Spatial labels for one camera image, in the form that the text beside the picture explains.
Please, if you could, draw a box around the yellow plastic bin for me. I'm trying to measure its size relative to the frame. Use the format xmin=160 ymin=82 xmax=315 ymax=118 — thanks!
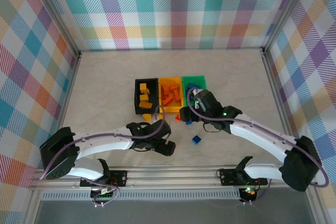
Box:
xmin=158 ymin=76 xmax=184 ymax=114

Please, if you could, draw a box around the green plastic bin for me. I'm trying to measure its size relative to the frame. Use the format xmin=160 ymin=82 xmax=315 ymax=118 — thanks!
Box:
xmin=181 ymin=75 xmax=208 ymax=110

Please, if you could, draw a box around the black plastic bin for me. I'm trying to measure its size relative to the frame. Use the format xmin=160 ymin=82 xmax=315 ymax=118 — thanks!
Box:
xmin=134 ymin=77 xmax=161 ymax=115

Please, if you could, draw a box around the green controller board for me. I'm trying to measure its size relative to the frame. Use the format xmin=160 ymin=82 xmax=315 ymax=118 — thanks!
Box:
xmin=239 ymin=187 xmax=258 ymax=199
xmin=90 ymin=188 xmax=118 ymax=201

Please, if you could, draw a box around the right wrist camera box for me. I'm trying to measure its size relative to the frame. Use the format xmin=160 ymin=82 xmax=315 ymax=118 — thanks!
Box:
xmin=193 ymin=89 xmax=208 ymax=111

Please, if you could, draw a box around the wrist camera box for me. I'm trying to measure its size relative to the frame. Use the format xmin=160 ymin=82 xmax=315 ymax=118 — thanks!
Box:
xmin=153 ymin=119 xmax=172 ymax=137
xmin=193 ymin=89 xmax=208 ymax=111

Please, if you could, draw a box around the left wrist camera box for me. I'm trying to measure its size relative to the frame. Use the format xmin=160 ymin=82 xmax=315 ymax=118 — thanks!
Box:
xmin=153 ymin=119 xmax=172 ymax=137

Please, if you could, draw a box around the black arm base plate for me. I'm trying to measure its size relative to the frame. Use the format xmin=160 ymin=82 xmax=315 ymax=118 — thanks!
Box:
xmin=218 ymin=168 xmax=269 ymax=186
xmin=79 ymin=170 xmax=129 ymax=188

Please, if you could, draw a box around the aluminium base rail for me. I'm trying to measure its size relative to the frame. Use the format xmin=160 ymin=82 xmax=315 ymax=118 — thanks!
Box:
xmin=28 ymin=165 xmax=319 ymax=191

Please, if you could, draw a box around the grey slotted cable duct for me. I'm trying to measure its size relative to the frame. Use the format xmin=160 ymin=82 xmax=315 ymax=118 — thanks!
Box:
xmin=41 ymin=191 xmax=242 ymax=201

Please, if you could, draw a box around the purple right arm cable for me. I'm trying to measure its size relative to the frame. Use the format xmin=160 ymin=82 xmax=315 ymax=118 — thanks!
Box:
xmin=186 ymin=86 xmax=329 ymax=188

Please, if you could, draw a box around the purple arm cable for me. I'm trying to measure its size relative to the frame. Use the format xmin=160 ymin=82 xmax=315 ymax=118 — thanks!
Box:
xmin=39 ymin=105 xmax=166 ymax=182
xmin=186 ymin=86 xmax=329 ymax=188

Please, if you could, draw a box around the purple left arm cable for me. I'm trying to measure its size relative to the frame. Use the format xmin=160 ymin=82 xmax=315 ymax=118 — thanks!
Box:
xmin=39 ymin=105 xmax=166 ymax=182

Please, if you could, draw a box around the aluminium side rail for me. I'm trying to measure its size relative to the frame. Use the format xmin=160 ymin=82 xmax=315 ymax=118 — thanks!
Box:
xmin=260 ymin=49 xmax=320 ymax=201
xmin=28 ymin=52 xmax=82 ymax=190

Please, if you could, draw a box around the aluminium frame post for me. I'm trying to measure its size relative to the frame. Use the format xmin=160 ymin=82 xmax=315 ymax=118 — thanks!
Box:
xmin=33 ymin=0 xmax=82 ymax=59
xmin=259 ymin=0 xmax=313 ymax=56

